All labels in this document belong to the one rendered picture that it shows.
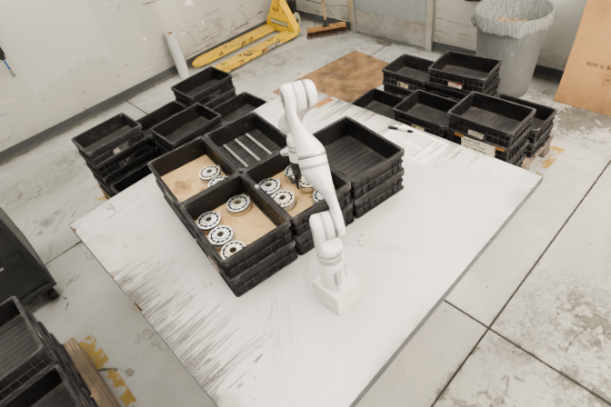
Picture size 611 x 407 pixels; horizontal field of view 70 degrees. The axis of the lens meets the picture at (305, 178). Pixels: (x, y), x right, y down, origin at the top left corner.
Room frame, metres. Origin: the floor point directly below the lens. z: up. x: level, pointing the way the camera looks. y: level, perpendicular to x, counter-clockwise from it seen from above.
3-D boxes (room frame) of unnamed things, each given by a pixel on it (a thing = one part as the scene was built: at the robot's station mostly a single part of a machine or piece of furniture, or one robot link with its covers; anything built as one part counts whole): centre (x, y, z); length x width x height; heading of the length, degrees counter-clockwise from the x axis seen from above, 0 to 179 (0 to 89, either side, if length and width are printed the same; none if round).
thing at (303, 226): (1.41, 0.05, 0.87); 0.40 x 0.30 x 0.11; 29
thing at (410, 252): (1.51, 0.08, 0.35); 1.60 x 1.60 x 0.70; 38
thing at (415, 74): (2.94, -0.96, 0.31); 0.40 x 0.30 x 0.34; 38
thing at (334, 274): (0.96, -0.03, 0.88); 0.09 x 0.09 x 0.17; 47
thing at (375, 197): (1.55, -0.22, 0.76); 0.40 x 0.30 x 0.12; 29
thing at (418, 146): (1.77, -0.57, 0.70); 0.33 x 0.23 x 0.01; 38
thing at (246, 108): (2.83, 0.41, 0.31); 0.40 x 0.30 x 0.34; 128
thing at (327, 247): (0.96, -0.03, 1.04); 0.09 x 0.09 x 0.17; 6
